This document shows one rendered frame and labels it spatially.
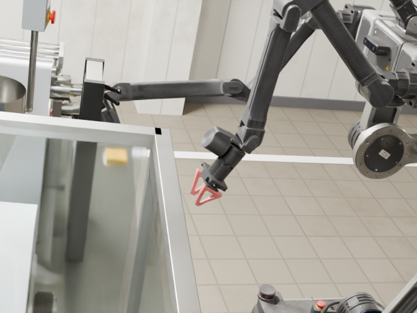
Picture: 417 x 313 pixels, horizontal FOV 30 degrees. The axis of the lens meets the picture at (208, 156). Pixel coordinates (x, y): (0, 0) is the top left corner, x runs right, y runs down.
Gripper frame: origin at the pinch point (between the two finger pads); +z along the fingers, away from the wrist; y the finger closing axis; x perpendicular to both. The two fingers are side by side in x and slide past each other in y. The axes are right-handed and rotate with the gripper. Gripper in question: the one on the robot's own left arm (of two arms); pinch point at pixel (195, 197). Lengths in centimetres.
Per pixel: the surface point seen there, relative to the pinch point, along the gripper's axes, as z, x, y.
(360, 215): 16, 184, -151
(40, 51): -11, -61, -5
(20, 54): -9, -65, -2
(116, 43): 44, 55, -294
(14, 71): -5, -65, 1
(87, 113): -9.1, -46.6, 10.9
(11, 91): -12, -71, 32
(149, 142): -30, -56, 68
